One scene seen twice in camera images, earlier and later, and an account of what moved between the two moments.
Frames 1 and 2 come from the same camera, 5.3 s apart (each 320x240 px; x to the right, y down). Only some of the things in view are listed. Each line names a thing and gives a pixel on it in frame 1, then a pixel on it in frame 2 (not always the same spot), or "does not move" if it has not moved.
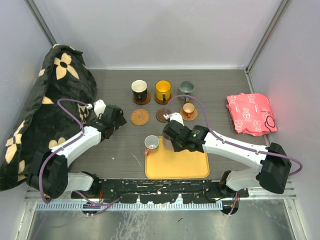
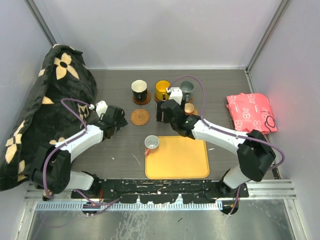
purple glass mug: x=168 y=144 → x=158 y=104
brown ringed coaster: x=147 y=100 does not move
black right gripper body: x=178 y=145 → x=165 y=120
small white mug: x=151 y=142 does not move
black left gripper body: x=120 y=122 does not move
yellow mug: x=163 y=89 does not move
